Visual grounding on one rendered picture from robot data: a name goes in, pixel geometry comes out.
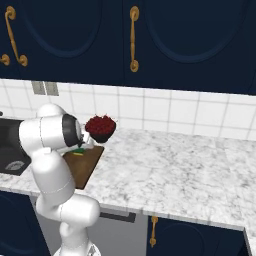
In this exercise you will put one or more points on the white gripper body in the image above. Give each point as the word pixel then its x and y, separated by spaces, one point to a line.
pixel 87 139

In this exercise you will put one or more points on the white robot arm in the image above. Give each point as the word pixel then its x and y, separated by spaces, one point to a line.
pixel 53 173

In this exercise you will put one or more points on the yellow and green sponge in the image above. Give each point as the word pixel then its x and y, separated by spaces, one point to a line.
pixel 78 151

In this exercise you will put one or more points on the brown wooden cutting board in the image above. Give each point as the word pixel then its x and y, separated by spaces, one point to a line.
pixel 83 165

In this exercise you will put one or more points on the black bowl of red berries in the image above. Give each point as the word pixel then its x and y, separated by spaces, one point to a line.
pixel 100 128

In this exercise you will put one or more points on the grey dishwasher front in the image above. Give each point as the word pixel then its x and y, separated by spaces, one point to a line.
pixel 116 238

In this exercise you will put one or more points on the navy upper cupboard door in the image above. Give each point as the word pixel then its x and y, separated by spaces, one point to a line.
pixel 3 71
pixel 70 36
pixel 193 43

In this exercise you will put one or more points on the navy cupboard door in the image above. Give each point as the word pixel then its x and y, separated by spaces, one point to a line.
pixel 18 226
pixel 70 36
pixel 196 238
pixel 3 71
pixel 193 43

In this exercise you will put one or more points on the navy lower cupboard door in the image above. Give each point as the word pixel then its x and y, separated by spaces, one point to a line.
pixel 18 226
pixel 196 238

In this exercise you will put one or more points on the grey wall outlet plate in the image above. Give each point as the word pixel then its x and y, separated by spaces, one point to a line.
pixel 52 88
pixel 38 88

